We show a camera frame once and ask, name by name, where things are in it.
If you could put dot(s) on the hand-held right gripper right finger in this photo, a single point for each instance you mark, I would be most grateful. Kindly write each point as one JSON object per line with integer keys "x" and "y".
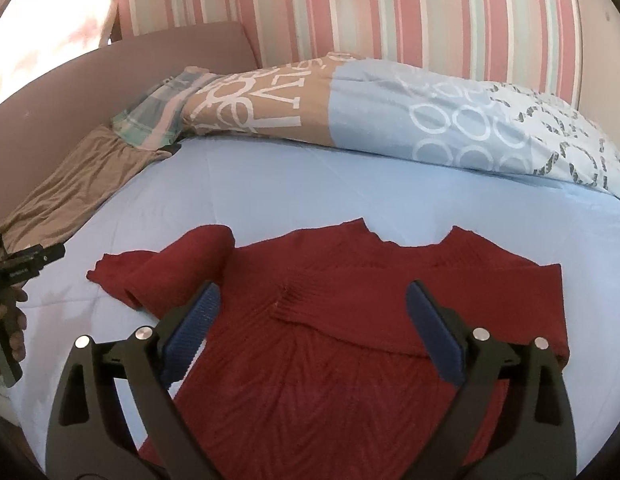
{"x": 437, "y": 330}

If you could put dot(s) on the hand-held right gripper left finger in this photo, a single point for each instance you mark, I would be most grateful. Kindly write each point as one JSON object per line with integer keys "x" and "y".
{"x": 192, "y": 325}

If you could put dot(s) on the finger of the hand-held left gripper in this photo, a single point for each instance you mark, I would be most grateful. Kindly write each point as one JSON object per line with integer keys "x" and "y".
{"x": 37, "y": 258}

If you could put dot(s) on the red knit sweater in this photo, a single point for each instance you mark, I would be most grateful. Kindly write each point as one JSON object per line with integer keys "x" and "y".
{"x": 315, "y": 385}

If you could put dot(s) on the person's left hand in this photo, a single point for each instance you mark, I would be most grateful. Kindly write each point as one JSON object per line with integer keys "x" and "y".
{"x": 17, "y": 325}

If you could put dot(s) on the brown cloth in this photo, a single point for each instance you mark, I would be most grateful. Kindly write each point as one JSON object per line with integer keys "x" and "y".
{"x": 85, "y": 180}

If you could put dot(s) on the light blue bed sheet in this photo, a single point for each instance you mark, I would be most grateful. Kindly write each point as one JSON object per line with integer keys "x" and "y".
{"x": 290, "y": 185}

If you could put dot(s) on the mauve headboard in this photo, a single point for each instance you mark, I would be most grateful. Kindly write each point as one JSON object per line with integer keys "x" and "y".
{"x": 90, "y": 80}

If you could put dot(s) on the plaid cloth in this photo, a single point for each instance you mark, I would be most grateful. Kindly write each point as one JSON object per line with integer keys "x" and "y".
{"x": 150, "y": 110}

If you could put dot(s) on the printed blue and tan pillow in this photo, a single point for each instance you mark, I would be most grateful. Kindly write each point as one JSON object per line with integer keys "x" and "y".
{"x": 370, "y": 105}

